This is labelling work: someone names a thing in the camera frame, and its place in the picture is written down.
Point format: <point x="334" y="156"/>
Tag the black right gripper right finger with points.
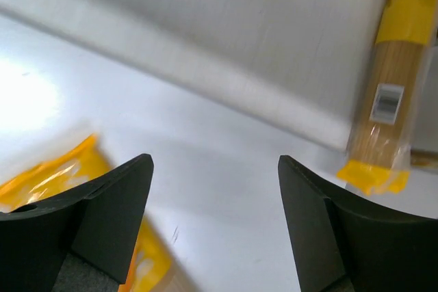
<point x="343" y="242"/>

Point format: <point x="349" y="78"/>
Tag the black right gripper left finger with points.
<point x="79" y="240"/>

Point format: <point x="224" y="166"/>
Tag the yellow spaghetti bag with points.
<point x="379" y="149"/>
<point x="152" y="266"/>

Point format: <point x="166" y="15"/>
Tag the white two-tier shelf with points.
<point x="297" y="64"/>

